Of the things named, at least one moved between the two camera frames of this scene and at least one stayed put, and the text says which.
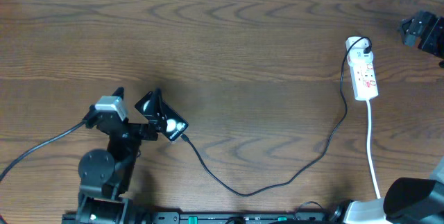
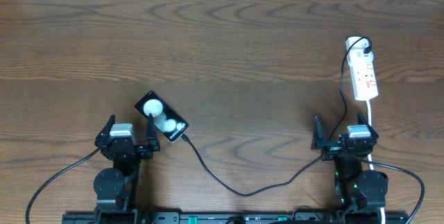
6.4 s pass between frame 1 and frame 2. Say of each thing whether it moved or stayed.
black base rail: stayed
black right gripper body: moved
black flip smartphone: stayed
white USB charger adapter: stayed
